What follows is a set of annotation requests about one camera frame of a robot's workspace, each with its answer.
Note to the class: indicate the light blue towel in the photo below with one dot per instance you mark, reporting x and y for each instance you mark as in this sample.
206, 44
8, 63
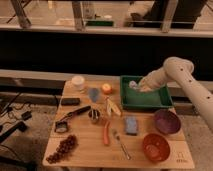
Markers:
133, 85

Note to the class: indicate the red bowl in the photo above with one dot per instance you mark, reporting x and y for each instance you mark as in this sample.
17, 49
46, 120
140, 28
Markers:
155, 147

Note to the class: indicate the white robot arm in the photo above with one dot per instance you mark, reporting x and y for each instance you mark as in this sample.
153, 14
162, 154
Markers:
179, 70

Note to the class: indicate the orange fruit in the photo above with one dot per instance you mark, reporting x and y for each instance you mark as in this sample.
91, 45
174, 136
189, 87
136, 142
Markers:
106, 88

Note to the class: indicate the black rectangular block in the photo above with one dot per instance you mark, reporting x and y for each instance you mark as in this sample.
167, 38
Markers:
70, 101

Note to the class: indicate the metal fork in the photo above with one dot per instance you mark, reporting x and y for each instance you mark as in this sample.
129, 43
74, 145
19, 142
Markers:
117, 137

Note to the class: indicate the black handled knife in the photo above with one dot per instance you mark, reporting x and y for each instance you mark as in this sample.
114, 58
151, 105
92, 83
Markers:
76, 112

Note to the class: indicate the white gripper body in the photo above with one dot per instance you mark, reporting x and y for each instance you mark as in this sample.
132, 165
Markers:
144, 86

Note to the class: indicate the green plastic tray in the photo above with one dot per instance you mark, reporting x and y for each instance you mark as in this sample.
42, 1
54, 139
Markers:
134, 100

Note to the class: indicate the purple bowl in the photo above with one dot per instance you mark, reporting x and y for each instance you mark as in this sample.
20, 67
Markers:
166, 122

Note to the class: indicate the bunch of red grapes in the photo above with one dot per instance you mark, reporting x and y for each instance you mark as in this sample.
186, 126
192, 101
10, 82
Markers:
65, 146

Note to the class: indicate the small black square container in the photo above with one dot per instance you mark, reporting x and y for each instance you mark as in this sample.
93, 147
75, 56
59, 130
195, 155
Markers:
61, 127

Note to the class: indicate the orange carrot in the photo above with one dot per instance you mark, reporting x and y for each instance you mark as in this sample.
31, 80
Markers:
106, 140

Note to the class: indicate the white cup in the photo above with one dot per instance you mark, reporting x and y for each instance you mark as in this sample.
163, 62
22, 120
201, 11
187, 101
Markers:
78, 82

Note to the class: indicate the blue sponge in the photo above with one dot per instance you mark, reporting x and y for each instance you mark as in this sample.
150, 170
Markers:
131, 127

